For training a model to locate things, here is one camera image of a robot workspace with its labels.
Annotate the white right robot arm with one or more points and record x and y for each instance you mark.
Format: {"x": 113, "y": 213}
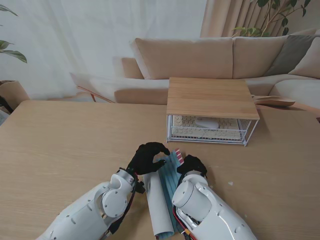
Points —
{"x": 212, "y": 212}

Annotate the broad-leaf green plant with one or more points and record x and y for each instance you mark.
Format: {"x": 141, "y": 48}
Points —
{"x": 15, "y": 53}

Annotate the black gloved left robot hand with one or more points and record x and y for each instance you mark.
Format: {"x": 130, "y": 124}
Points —
{"x": 145, "y": 160}

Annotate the grey sofa cushion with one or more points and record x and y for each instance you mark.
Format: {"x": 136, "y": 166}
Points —
{"x": 290, "y": 55}

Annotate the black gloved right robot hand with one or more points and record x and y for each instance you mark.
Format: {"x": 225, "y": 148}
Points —
{"x": 193, "y": 165}

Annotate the tall green leafy plant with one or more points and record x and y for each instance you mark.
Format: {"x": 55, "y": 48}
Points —
{"x": 251, "y": 31}

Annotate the white computer mouse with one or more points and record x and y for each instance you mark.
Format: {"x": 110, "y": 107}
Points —
{"x": 206, "y": 123}

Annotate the cream round-key keyboard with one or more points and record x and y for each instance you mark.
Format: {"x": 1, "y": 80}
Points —
{"x": 185, "y": 121}

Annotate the beige pleated curtain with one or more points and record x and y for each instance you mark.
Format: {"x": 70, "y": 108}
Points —
{"x": 217, "y": 20}

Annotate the white sheer curtain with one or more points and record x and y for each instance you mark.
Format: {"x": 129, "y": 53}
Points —
{"x": 75, "y": 37}

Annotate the blue striped mouse pad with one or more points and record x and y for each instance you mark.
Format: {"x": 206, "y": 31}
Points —
{"x": 166, "y": 180}

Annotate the beige sectional sofa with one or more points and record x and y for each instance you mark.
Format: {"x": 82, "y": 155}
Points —
{"x": 187, "y": 57}

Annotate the cream sofa cushion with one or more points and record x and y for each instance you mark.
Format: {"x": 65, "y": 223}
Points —
{"x": 310, "y": 62}

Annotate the white lounge chair wooden legs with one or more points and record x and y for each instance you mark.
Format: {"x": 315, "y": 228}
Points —
{"x": 95, "y": 82}

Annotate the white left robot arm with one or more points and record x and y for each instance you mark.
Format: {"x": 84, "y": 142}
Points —
{"x": 82, "y": 215}

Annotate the small white scrap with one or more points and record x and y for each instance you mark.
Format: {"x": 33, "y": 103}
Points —
{"x": 230, "y": 183}

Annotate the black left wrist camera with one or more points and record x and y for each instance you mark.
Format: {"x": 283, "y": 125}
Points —
{"x": 140, "y": 187}

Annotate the shallow wooden tray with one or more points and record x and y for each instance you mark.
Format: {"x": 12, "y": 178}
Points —
{"x": 277, "y": 101}

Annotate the beige woven planter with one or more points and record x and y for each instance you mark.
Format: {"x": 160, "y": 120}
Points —
{"x": 15, "y": 90}

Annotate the black stand piece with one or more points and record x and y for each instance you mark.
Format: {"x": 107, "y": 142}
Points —
{"x": 5, "y": 105}

